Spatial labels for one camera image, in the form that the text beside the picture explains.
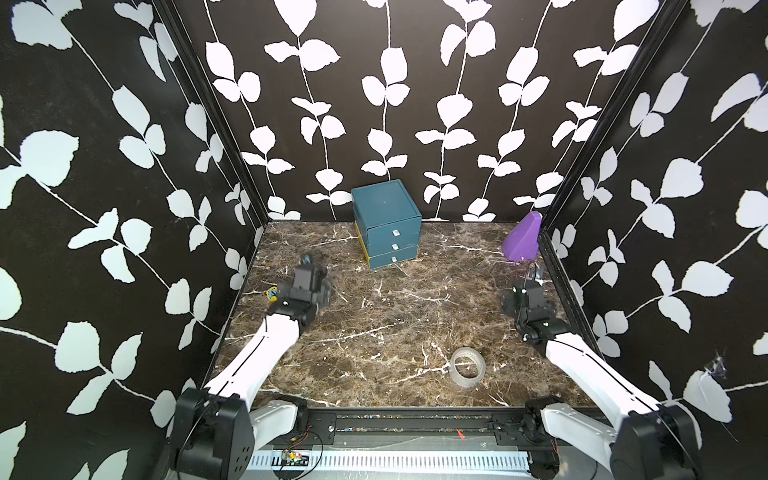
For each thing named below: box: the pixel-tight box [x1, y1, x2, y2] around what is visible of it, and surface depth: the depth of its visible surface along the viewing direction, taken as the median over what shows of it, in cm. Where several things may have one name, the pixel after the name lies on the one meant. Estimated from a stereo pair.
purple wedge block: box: [502, 211, 543, 261], surface depth 106 cm
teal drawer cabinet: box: [351, 179, 423, 270], surface depth 97 cm
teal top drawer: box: [366, 216, 422, 244], surface depth 94 cm
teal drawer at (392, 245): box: [368, 231, 421, 258], surface depth 100 cm
